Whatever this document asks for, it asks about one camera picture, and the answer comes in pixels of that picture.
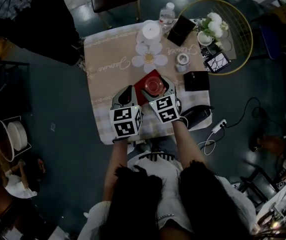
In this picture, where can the black picture frame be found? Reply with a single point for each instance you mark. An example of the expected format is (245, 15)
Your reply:
(217, 62)

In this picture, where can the person's left forearm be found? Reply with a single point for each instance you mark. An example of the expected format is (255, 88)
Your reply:
(119, 159)

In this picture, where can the black stool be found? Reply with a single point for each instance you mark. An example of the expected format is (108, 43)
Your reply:
(260, 186)

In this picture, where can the white power strip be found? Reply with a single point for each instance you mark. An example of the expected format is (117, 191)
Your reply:
(218, 126)

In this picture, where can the red square box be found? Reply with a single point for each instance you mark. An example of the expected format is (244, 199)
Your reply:
(140, 87)

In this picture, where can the blue chair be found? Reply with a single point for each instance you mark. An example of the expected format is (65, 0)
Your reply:
(272, 41)

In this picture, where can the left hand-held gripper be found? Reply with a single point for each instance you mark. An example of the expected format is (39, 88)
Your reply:
(126, 121)

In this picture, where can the person's right forearm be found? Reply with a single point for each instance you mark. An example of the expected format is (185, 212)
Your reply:
(185, 144)

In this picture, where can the white plate rack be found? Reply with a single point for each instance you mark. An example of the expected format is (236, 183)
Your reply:
(15, 136)

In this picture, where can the black square box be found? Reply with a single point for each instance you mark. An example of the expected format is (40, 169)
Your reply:
(196, 81)

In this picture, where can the table with beige flower tablecloth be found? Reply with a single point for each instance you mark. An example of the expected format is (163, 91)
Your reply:
(107, 59)

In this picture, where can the white paper cup stack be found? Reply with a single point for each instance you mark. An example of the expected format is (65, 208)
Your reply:
(149, 31)

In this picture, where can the person's white shirt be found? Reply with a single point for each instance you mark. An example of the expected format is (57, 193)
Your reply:
(167, 184)

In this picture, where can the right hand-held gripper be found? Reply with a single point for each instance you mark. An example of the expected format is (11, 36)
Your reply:
(166, 107)

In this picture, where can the silver tape roll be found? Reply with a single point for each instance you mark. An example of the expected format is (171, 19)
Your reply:
(182, 62)

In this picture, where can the clear pink cup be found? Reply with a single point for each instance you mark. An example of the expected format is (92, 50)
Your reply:
(153, 85)

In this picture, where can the clear water bottle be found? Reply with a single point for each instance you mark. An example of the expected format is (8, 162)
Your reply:
(167, 15)

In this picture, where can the black metal shelf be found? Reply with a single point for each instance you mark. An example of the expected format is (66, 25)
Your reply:
(10, 89)

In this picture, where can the black pouch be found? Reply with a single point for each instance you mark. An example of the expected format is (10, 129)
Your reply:
(197, 114)

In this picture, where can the white flowers in vase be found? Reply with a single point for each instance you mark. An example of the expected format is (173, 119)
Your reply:
(213, 24)

